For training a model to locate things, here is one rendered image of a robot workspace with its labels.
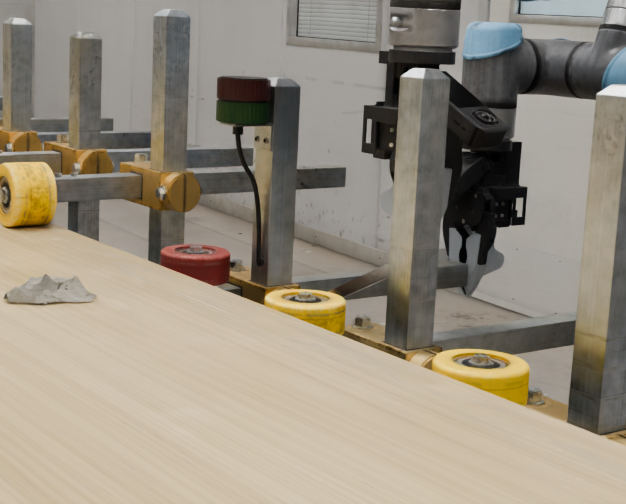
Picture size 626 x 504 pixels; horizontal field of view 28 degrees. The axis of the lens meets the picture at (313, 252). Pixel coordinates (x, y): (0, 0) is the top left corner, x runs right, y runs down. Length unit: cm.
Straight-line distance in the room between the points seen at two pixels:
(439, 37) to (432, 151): 15
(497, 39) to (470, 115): 38
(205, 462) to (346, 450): 10
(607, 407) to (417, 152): 31
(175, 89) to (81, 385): 74
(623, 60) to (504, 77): 15
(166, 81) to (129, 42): 700
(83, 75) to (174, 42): 26
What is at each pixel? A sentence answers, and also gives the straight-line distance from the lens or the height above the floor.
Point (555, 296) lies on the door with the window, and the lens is 506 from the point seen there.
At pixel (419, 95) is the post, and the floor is 111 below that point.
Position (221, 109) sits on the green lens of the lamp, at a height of 107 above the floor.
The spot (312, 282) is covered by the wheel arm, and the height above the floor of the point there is 86.
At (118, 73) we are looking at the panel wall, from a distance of 880.
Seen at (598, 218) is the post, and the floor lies 103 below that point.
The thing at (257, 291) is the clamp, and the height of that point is 86.
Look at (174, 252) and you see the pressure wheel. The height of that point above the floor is 91.
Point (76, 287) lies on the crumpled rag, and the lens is 122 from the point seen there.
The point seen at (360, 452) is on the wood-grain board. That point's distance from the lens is 83.
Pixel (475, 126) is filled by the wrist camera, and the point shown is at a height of 108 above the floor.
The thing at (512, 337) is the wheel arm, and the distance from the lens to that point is 141.
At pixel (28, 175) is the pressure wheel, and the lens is 158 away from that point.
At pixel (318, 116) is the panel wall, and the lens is 645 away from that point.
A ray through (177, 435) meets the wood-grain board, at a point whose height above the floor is 90.
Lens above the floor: 118
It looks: 11 degrees down
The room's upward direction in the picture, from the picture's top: 3 degrees clockwise
